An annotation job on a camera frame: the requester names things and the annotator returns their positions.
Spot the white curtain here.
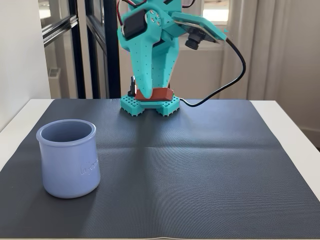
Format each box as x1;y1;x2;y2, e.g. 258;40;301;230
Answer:
223;0;269;101

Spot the white framed window door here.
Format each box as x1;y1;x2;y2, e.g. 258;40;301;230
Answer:
119;0;230;100

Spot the red wooden block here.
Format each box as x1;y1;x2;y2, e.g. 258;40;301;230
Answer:
134;87;175;102

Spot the wrist camera on teal mount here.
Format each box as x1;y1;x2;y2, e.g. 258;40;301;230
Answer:
170;12;229;50

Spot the teal gripper black servo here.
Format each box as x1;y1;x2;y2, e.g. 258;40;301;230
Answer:
117;4;181;99

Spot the black camera cable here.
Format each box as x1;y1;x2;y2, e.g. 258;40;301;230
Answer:
179;37;247;108

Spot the teal perforated robot base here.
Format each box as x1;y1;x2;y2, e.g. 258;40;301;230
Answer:
120;93;181;118

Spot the lilac ceramic pot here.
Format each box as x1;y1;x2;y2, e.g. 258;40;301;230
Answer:
35;119;102;200

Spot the dark grey ribbed mat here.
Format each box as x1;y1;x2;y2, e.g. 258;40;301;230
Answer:
0;98;317;240

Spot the black framed glass door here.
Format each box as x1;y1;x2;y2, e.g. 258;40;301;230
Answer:
38;0;122;100

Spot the small grey wall vent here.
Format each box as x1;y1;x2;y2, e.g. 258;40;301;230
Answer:
48;67;61;79

